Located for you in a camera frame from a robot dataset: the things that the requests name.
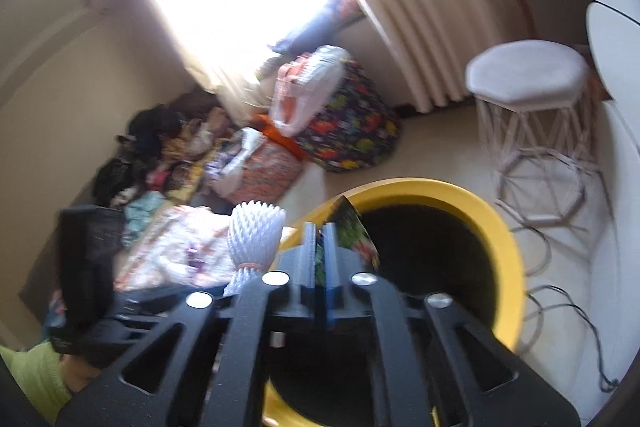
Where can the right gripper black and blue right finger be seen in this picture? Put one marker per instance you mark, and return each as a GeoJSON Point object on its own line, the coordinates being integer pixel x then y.
{"type": "Point", "coordinates": [364, 306]}

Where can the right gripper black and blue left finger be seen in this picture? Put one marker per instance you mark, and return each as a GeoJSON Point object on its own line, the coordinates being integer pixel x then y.
{"type": "Point", "coordinates": [279, 302]}

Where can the colourful snack wrapper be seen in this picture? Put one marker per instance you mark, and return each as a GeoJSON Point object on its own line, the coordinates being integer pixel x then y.
{"type": "Point", "coordinates": [351, 233]}

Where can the white foam fruit net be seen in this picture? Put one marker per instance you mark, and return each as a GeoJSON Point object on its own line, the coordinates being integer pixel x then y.
{"type": "Point", "coordinates": [254, 236]}

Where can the green fleece sleeve forearm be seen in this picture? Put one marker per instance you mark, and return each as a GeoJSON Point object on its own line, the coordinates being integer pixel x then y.
{"type": "Point", "coordinates": [39, 375]}

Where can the yellow black trash bin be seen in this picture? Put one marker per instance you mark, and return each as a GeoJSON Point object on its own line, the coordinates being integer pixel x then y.
{"type": "Point", "coordinates": [431, 237]}

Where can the left hand painted nails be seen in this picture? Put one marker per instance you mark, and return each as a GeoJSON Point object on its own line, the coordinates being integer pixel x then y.
{"type": "Point", "coordinates": [77, 373]}

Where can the peach white chenille blanket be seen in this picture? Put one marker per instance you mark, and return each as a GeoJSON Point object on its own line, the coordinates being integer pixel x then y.
{"type": "Point", "coordinates": [183, 246]}

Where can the pink floral fabric bag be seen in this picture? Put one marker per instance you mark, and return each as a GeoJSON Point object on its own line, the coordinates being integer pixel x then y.
{"type": "Point", "coordinates": [267, 175]}

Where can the dinosaur print laundry basket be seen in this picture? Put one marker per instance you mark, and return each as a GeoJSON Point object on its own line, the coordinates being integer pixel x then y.
{"type": "Point", "coordinates": [355, 130]}

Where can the pile of mixed clothes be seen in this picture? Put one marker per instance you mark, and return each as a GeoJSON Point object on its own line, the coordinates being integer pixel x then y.
{"type": "Point", "coordinates": [187, 152]}

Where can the orange bag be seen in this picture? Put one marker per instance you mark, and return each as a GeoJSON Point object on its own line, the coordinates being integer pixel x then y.
{"type": "Point", "coordinates": [264, 124]}

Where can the white bag with clothes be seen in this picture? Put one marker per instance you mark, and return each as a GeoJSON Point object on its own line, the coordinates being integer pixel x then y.
{"type": "Point", "coordinates": [304, 87]}

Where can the clothes on window sill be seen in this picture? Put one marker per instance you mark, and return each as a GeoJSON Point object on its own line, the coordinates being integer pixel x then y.
{"type": "Point", "coordinates": [332, 18]}

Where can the white vanity desk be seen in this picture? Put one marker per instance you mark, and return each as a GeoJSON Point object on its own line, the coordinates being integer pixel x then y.
{"type": "Point", "coordinates": [606, 385]}

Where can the white octagonal wire stool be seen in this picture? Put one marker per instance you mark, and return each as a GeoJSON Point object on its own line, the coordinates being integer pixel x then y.
{"type": "Point", "coordinates": [534, 112]}

